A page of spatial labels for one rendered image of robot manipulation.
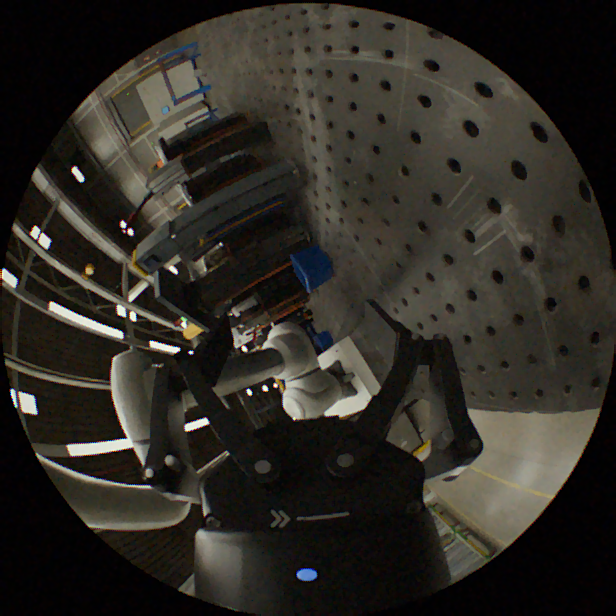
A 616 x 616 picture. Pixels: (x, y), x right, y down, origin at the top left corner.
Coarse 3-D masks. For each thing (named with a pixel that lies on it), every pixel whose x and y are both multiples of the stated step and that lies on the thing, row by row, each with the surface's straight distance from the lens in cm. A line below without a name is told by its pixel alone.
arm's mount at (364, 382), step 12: (348, 336) 91; (336, 348) 91; (348, 348) 90; (324, 360) 98; (348, 360) 90; (360, 360) 91; (348, 372) 92; (360, 372) 90; (360, 384) 91; (372, 384) 91; (360, 396) 94; (336, 408) 105; (348, 408) 101; (360, 408) 97
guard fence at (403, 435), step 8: (344, 416) 287; (352, 416) 291; (400, 416) 314; (408, 416) 316; (400, 424) 316; (408, 424) 322; (392, 432) 313; (400, 432) 319; (408, 432) 325; (416, 432) 330; (392, 440) 317; (400, 440) 323; (408, 440) 329; (416, 440) 336; (408, 448) 334; (416, 448) 340; (424, 448) 346
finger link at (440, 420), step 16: (448, 352) 14; (432, 368) 14; (448, 368) 12; (432, 384) 13; (448, 384) 11; (432, 400) 13; (448, 400) 10; (464, 400) 11; (432, 416) 12; (448, 416) 10; (464, 416) 10; (432, 432) 11; (464, 432) 9; (464, 448) 9; (480, 448) 9; (464, 464) 9; (448, 480) 11
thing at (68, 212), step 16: (32, 176) 458; (48, 176) 444; (48, 192) 443; (64, 208) 442; (80, 224) 449; (96, 240) 466; (32, 256) 340; (112, 256) 488; (128, 256) 498; (16, 288) 292; (16, 304) 296; (32, 304) 291; (48, 304) 298; (16, 320) 287; (64, 320) 302; (128, 320) 408; (16, 336) 279; (128, 336) 400; (16, 352) 272; (16, 384) 262; (16, 400) 258; (224, 400) 546; (48, 448) 241; (64, 448) 245; (192, 576) 328; (192, 592) 303
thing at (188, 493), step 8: (168, 456) 10; (168, 464) 10; (176, 464) 10; (184, 464) 10; (176, 472) 10; (184, 472) 10; (192, 472) 10; (176, 480) 10; (184, 480) 10; (192, 480) 10; (176, 488) 10; (184, 488) 10; (192, 488) 10; (168, 496) 10; (176, 496) 10; (184, 496) 10; (192, 496) 9
